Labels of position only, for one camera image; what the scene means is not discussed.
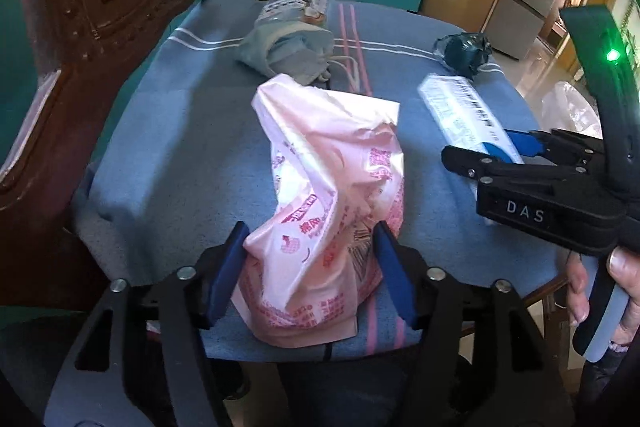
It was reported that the carved wooden chair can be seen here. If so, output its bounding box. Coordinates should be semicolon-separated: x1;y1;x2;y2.
1;0;195;309

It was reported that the pink plastic package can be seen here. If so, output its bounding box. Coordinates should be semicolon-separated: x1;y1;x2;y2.
232;75;405;349

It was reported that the person right hand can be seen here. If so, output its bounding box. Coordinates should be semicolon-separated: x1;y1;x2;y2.
565;246;640;347

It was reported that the white blue ointment box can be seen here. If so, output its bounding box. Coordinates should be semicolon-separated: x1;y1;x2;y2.
418;75;523;164

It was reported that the white lattice trash basket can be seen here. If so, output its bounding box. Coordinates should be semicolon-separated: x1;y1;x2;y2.
540;81;603;139

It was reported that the dark green crumpled wrapper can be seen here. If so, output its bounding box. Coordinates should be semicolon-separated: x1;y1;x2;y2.
433;32;492;78

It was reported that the blue white face mask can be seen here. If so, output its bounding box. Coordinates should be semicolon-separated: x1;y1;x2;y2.
238;22;361;93

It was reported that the blue striped table cloth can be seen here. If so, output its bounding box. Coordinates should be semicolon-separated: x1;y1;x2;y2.
72;0;559;297

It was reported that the clear plastic snack bag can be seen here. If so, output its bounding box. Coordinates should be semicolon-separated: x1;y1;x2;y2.
255;0;334;27

